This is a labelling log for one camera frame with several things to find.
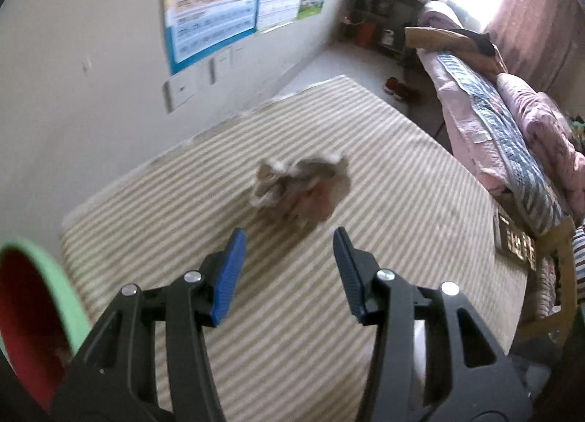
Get green red trash bin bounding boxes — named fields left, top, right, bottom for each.
left=1, top=239, right=91, bottom=410

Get black gold box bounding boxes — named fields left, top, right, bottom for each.
left=493, top=211, right=537, bottom=271

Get wooden chair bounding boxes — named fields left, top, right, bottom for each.
left=514, top=217, right=578, bottom=348

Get blue plaid blanket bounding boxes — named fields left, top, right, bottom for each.
left=438, top=53, right=566, bottom=236

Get brown crumpled wrapper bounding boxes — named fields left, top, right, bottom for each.
left=250, top=154, right=352, bottom=229

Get bed with pink bedding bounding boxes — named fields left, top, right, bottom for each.
left=404, top=1, right=584, bottom=236

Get red slippers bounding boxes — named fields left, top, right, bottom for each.
left=384, top=76, right=414, bottom=101

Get brown pillow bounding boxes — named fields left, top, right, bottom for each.
left=404, top=27, right=507, bottom=80

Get brown striped curtain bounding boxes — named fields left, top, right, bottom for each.
left=487, top=0, right=584, bottom=92

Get dark storage shelf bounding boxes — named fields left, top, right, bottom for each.
left=349, top=0, right=424, bottom=65

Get white wall socket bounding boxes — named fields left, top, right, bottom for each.
left=163, top=71, right=198, bottom=113

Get white wall switch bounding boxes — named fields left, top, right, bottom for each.
left=210, top=48, right=231, bottom=83

